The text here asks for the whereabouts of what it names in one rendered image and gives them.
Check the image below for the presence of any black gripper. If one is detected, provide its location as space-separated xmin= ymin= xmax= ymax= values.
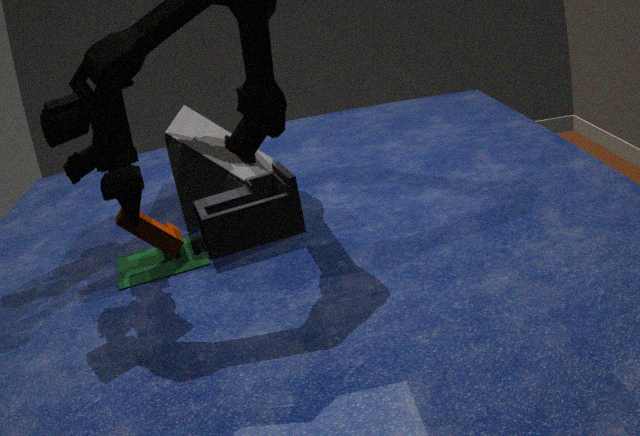
xmin=92 ymin=119 xmax=145 ymax=227

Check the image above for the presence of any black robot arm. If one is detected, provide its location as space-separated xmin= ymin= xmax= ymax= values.
xmin=40 ymin=0 xmax=287 ymax=184

